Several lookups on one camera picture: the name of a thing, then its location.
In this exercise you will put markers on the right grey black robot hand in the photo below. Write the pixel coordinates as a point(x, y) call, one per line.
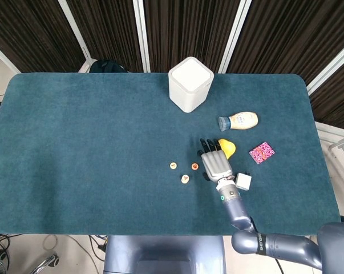
point(216, 165)

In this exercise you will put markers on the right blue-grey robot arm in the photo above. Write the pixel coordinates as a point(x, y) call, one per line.
point(236, 208)

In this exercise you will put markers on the yellow pear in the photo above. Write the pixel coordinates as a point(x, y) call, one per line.
point(228, 147)

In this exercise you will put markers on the white charger adapter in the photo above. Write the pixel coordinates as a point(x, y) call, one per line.
point(243, 181)

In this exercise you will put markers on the pink patterned card box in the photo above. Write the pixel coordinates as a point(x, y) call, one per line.
point(262, 152)

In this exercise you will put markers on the cream mayonnaise squeeze bottle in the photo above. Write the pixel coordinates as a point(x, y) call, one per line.
point(243, 120)

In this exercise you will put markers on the white square trash bin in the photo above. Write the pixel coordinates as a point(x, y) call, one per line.
point(190, 85)

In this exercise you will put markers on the blue-grey robot torso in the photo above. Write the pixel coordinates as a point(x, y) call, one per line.
point(160, 257)

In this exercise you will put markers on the dark brown slatted panel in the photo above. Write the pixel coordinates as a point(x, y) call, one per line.
point(189, 28)
point(111, 28)
point(337, 105)
point(288, 34)
point(32, 28)

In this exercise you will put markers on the teal table cloth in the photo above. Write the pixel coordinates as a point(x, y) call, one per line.
point(74, 142)

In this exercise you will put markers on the black bag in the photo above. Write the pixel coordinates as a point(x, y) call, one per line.
point(106, 67)

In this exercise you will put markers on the chrome chair leg with caster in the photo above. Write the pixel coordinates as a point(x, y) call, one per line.
point(46, 261)

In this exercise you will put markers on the white metal frame base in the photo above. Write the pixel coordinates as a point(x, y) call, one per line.
point(321, 127)

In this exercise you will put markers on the white partition frame post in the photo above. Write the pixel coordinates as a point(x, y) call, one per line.
point(74, 28)
point(331, 67)
point(234, 37)
point(3, 55)
point(140, 34)

